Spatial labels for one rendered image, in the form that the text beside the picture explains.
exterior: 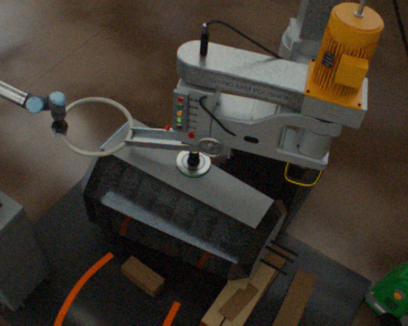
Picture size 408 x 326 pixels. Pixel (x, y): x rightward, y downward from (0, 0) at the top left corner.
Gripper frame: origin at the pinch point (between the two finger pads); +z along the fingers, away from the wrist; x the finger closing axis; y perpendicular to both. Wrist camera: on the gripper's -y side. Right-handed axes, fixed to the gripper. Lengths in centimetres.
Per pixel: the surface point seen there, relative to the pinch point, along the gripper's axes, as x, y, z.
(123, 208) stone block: 35, 46, 23
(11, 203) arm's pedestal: -33, 43, 8
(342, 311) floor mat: 180, 133, 64
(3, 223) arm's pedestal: -38, 56, 7
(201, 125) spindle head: 74, 43, -49
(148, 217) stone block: 49, 57, 19
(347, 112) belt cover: 129, 77, -93
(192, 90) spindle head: 66, 38, -71
